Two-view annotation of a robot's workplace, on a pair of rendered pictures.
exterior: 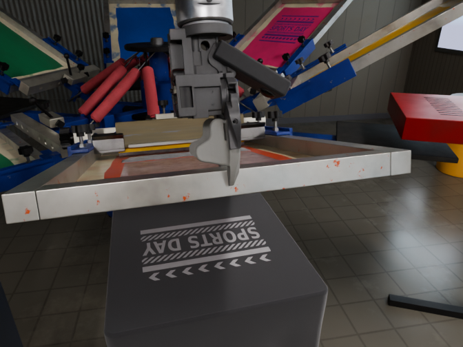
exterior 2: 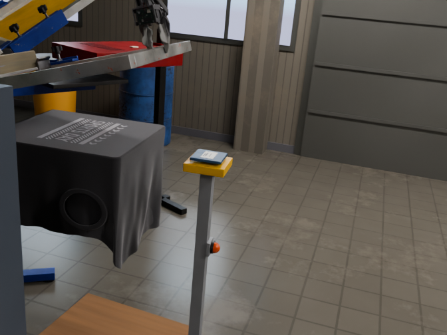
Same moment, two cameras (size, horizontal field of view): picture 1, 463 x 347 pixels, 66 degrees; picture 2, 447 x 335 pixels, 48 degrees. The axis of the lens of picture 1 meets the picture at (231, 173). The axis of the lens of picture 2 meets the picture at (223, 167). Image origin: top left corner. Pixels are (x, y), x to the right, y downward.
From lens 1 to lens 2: 1.45 m
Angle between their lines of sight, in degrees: 59
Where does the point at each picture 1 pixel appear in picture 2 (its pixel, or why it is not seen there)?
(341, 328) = (84, 248)
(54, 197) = (138, 56)
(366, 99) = not seen: outside the picture
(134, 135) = not seen: outside the picture
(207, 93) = (157, 12)
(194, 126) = (12, 61)
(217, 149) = (163, 36)
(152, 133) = not seen: outside the picture
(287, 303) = (157, 133)
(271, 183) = (171, 53)
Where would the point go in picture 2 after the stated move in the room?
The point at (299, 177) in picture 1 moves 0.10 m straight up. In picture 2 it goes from (175, 50) to (176, 20)
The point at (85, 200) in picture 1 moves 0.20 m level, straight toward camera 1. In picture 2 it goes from (143, 58) to (211, 65)
